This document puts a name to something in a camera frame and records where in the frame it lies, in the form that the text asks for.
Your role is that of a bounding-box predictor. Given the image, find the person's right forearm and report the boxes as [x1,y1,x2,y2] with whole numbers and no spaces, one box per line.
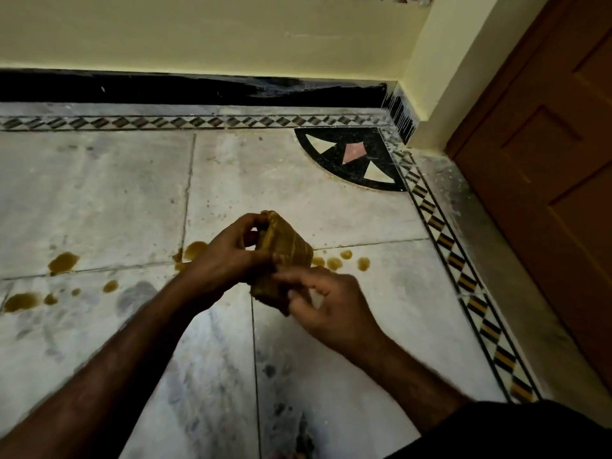
[351,330,474,435]

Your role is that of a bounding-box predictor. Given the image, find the person's left forearm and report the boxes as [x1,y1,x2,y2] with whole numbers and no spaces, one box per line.
[0,277,204,459]

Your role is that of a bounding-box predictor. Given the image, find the person's black clothing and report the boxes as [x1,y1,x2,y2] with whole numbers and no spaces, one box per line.
[386,399,612,459]

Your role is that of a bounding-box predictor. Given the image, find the yellow-brown stained cleaning cloth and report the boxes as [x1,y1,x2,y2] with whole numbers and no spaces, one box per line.
[250,210,315,315]

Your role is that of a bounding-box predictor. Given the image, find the brown liquid spill spots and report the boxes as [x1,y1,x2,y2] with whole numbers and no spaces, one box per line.
[2,241,372,314]

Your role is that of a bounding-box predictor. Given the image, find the person's right hand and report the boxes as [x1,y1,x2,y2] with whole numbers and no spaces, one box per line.
[273,266,387,360]

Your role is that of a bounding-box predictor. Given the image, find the person's left hand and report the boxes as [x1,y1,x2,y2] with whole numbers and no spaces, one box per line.
[178,212,278,315]

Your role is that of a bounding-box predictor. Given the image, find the brown wooden panel door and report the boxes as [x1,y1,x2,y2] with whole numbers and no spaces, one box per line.
[445,0,612,392]

